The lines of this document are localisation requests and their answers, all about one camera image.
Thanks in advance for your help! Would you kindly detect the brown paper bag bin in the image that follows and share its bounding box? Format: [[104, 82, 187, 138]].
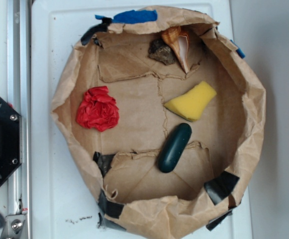
[[51, 6, 266, 239]]

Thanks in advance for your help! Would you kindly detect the yellow sponge piece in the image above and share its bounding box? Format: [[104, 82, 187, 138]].
[[164, 81, 217, 121]]

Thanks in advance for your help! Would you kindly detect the metal corner bracket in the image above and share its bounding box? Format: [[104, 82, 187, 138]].
[[0, 214, 27, 239]]

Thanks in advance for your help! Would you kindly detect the brown rock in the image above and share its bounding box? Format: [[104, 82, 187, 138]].
[[148, 38, 176, 65]]

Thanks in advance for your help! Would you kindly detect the aluminium extrusion rail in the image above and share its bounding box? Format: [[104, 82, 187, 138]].
[[7, 0, 33, 239]]

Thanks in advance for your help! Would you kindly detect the orange conch seashell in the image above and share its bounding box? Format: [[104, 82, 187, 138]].
[[161, 26, 190, 74]]

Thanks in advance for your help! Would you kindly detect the dark green plastic pickle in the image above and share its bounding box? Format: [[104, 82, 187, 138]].
[[157, 123, 192, 173]]

